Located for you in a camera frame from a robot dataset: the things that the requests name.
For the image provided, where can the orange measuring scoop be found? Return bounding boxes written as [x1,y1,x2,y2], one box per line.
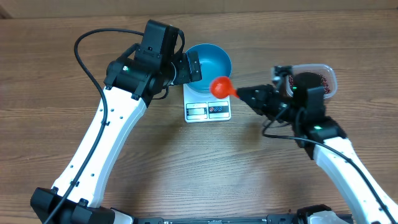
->
[209,76,239,99]

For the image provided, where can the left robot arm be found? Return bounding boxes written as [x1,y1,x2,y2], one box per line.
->
[30,20,202,223]

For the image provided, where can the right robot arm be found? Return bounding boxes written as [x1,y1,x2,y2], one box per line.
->
[236,72,397,223]

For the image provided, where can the blue bowl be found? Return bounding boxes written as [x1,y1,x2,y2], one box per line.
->
[187,44,232,93]

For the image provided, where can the white kitchen scale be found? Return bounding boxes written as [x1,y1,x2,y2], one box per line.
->
[183,84,232,123]

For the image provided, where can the red beans in container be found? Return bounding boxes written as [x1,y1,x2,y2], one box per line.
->
[288,72,330,94]

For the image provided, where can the clear plastic container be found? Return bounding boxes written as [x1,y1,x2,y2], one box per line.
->
[271,63,338,99]

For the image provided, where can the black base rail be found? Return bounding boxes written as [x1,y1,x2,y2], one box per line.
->
[111,203,354,224]

